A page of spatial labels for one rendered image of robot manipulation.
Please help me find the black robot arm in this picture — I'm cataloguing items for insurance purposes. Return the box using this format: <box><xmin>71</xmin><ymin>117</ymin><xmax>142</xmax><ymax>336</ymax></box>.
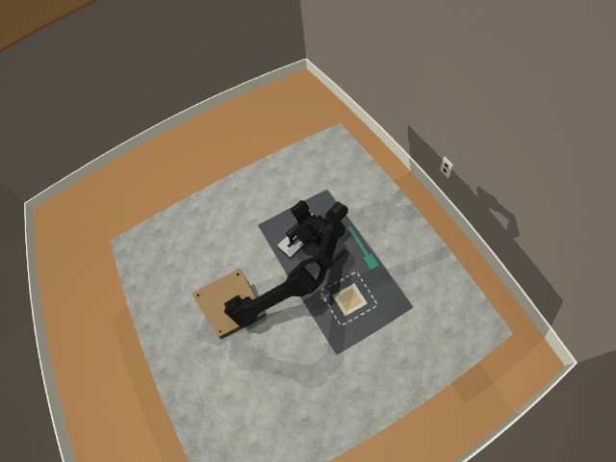
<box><xmin>224</xmin><ymin>201</ymin><xmax>349</xmax><ymax>327</ymax></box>

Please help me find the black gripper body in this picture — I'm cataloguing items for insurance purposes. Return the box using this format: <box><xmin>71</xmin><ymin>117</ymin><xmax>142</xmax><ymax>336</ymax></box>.
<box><xmin>291</xmin><ymin>200</ymin><xmax>321</xmax><ymax>246</ymax></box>

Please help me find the beige tile with dark square mark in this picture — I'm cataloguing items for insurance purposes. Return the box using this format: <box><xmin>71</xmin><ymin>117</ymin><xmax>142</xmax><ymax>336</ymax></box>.
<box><xmin>333</xmin><ymin>284</ymin><xmax>367</xmax><ymax>316</ymax></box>

